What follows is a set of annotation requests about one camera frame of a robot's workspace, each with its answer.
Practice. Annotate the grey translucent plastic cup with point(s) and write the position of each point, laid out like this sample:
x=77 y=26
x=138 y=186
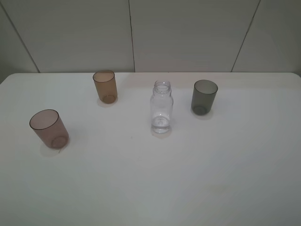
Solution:
x=203 y=96

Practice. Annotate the pink translucent plastic cup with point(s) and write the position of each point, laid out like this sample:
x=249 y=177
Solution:
x=49 y=127

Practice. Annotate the clear plastic water bottle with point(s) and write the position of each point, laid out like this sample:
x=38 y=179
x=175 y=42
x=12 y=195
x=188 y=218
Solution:
x=161 y=107

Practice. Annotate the amber translucent plastic cup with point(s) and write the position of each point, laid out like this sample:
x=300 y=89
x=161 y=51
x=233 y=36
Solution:
x=106 y=87

